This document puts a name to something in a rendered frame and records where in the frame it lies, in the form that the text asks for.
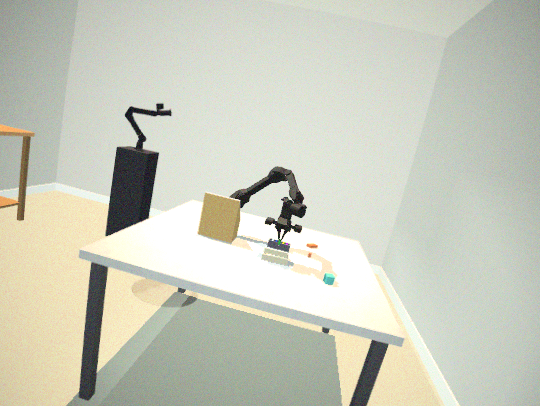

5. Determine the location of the small teal cube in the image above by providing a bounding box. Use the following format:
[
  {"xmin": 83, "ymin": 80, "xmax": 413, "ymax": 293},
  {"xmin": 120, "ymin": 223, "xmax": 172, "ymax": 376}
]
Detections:
[{"xmin": 323, "ymin": 273, "xmax": 336, "ymax": 285}]

